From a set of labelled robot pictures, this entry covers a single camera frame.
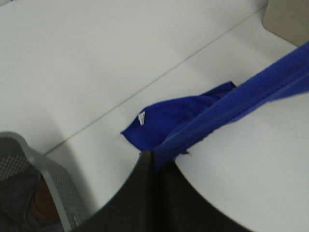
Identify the blue microfibre towel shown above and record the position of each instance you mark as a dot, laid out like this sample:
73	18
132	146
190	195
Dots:
168	128

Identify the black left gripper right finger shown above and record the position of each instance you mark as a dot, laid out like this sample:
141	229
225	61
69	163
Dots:
183	209

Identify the beige storage bin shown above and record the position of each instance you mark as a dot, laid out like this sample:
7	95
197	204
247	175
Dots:
288	19

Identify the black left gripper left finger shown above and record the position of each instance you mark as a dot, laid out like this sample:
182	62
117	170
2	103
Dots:
131	209

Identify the grey perforated plastic basket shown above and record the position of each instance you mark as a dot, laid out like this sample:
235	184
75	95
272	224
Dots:
36	193

